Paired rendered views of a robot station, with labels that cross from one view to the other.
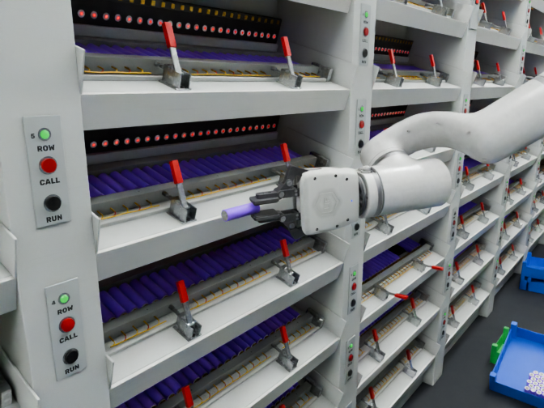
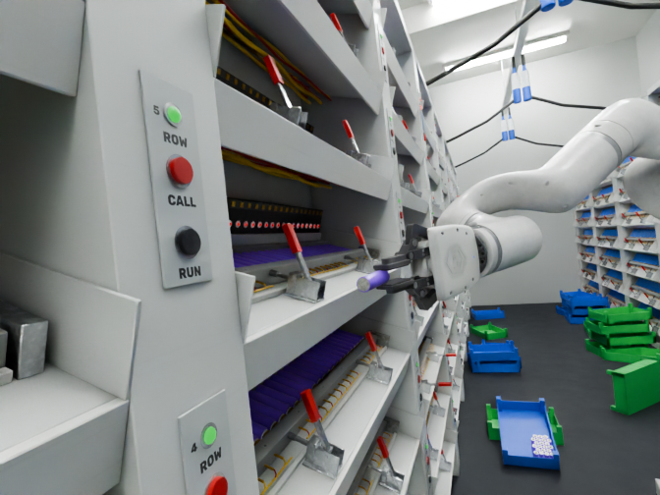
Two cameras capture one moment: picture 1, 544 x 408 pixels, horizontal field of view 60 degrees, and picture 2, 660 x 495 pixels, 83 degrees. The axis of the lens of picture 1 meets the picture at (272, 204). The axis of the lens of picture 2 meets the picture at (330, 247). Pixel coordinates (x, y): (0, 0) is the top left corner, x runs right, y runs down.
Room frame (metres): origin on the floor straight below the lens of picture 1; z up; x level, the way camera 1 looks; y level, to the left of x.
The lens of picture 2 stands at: (0.28, 0.23, 0.97)
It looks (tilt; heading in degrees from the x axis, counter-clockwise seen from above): 0 degrees down; 342
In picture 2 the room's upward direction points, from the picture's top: 6 degrees counter-clockwise
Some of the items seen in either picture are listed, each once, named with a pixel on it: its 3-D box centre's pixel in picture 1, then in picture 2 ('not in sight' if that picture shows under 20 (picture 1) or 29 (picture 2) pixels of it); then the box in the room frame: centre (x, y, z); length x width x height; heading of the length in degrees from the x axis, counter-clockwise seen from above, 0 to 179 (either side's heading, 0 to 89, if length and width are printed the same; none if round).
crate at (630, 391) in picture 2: not in sight; (634, 385); (1.62, -1.74, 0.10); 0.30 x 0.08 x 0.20; 95
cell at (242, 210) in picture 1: (241, 210); (373, 280); (0.70, 0.05, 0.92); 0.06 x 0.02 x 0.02; 133
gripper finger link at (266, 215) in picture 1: (273, 220); (403, 290); (0.72, 0.00, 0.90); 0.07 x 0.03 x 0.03; 106
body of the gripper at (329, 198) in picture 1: (328, 197); (445, 259); (0.74, -0.09, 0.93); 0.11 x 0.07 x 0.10; 106
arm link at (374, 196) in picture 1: (363, 191); (470, 250); (0.76, -0.15, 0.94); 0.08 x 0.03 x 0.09; 16
